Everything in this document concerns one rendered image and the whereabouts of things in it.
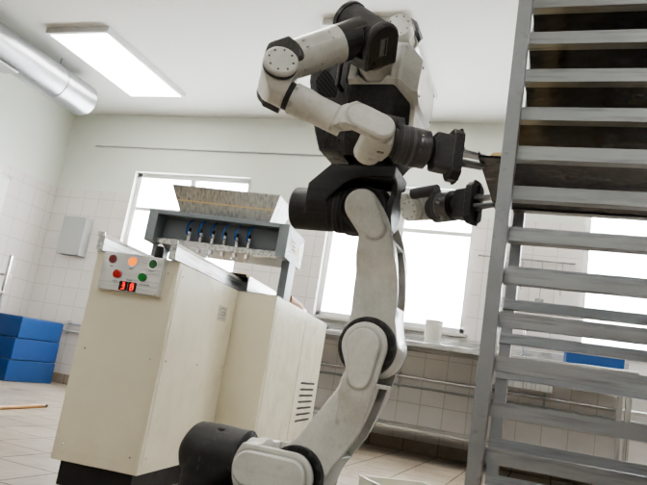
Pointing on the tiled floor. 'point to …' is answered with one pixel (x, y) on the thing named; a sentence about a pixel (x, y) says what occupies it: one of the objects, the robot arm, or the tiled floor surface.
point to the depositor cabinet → (271, 368)
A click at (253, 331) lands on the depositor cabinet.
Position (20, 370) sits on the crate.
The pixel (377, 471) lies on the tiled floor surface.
